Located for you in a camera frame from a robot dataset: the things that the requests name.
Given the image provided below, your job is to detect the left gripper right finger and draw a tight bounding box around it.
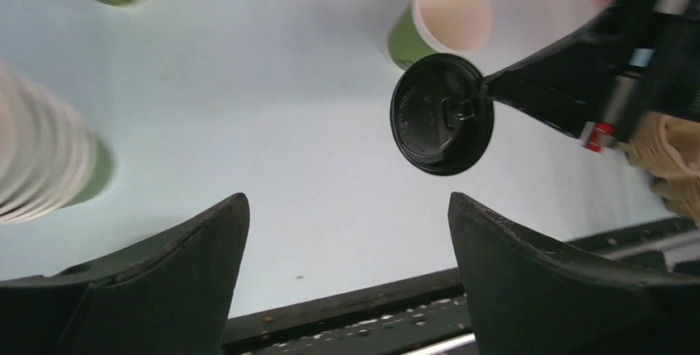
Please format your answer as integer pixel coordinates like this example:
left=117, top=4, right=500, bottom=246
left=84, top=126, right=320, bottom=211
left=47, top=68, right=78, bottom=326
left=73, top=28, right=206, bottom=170
left=448, top=192, right=699, bottom=354

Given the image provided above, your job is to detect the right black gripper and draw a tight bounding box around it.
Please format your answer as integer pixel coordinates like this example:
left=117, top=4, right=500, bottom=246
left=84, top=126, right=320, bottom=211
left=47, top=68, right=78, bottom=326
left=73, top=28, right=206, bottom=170
left=480, top=0, right=699, bottom=153

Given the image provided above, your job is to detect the stack of paper cups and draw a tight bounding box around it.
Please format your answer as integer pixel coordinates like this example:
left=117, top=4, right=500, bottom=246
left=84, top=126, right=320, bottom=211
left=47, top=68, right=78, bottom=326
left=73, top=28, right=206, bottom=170
left=1, top=68, right=116, bottom=225

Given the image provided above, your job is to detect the brown pulp cup carrier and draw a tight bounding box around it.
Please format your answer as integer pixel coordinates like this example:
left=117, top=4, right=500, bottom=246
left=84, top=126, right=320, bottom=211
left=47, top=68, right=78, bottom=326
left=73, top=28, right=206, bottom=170
left=620, top=112, right=699, bottom=224

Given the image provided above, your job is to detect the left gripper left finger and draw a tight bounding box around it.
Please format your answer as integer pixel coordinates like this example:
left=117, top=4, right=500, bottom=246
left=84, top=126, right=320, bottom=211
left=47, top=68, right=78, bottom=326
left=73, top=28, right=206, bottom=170
left=1, top=193, right=250, bottom=354

